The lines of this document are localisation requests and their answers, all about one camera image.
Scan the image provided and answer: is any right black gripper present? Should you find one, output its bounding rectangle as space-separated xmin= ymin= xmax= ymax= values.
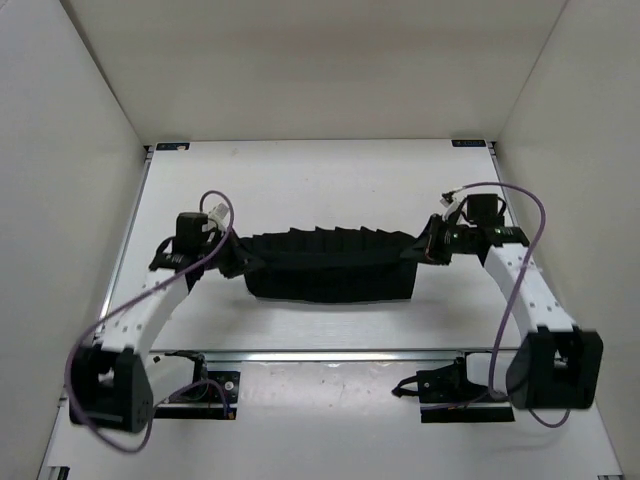
xmin=401 ymin=214 xmax=476 ymax=266

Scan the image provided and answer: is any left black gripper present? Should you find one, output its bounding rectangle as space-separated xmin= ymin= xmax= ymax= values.
xmin=200 ymin=223 xmax=266 ymax=276

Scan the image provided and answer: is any black pleated skirt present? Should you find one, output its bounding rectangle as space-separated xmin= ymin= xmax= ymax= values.
xmin=240 ymin=227 xmax=417 ymax=304

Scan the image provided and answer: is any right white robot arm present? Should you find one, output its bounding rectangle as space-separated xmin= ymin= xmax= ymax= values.
xmin=404 ymin=191 xmax=604 ymax=411

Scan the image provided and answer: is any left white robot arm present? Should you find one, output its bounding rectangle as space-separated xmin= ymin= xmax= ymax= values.
xmin=65 ymin=200 xmax=256 ymax=434

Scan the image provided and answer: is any left blue corner label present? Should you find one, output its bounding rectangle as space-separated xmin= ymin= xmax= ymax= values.
xmin=155 ymin=142 xmax=190 ymax=151

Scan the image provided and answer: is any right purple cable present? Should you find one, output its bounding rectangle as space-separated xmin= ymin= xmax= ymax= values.
xmin=439 ymin=182 xmax=572 ymax=429

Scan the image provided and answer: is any purple cable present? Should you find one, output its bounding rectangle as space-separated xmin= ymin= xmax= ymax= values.
xmin=64 ymin=189 xmax=237 ymax=454
xmin=439 ymin=182 xmax=572 ymax=429

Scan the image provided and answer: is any aluminium table frame rail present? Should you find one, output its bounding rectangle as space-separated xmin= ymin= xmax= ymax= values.
xmin=105 ymin=140 xmax=520 ymax=362

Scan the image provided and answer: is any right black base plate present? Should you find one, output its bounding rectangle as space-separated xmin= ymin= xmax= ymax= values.
xmin=391 ymin=357 xmax=515 ymax=424

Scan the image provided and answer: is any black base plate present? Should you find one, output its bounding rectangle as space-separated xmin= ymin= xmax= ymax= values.
xmin=145 ymin=350 xmax=241 ymax=420
xmin=391 ymin=357 xmax=515 ymax=424

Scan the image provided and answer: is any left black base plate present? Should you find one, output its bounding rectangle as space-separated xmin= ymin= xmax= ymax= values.
xmin=145 ymin=350 xmax=241 ymax=420

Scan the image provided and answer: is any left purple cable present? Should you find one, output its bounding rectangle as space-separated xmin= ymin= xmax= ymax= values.
xmin=64 ymin=189 xmax=237 ymax=454

